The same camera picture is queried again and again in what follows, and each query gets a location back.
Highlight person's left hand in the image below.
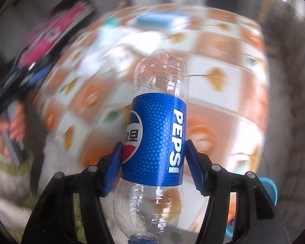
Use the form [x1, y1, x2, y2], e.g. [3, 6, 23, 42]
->
[0, 102, 27, 158]

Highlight blue cardboard box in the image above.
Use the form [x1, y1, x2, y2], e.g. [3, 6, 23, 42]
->
[136, 11, 191, 31]

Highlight pink floral blanket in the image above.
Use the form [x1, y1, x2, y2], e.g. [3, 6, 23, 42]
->
[23, 2, 87, 66]

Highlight person's left forearm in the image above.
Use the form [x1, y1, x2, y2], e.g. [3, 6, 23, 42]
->
[0, 142, 41, 201]

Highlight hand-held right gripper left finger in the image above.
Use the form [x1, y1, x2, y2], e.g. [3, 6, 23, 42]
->
[20, 141, 125, 244]

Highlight blue label plastic bottle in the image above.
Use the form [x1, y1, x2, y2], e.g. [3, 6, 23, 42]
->
[112, 49, 189, 244]

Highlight blue perforated basket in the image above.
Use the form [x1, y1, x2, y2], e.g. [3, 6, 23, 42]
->
[225, 176, 279, 244]

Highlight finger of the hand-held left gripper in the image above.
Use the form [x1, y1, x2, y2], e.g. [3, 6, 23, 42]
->
[20, 61, 52, 87]
[5, 56, 28, 78]

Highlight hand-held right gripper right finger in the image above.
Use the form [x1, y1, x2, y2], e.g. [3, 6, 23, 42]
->
[184, 139, 288, 244]

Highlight table with patterned cloth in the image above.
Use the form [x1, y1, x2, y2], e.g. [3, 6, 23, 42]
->
[33, 2, 270, 234]

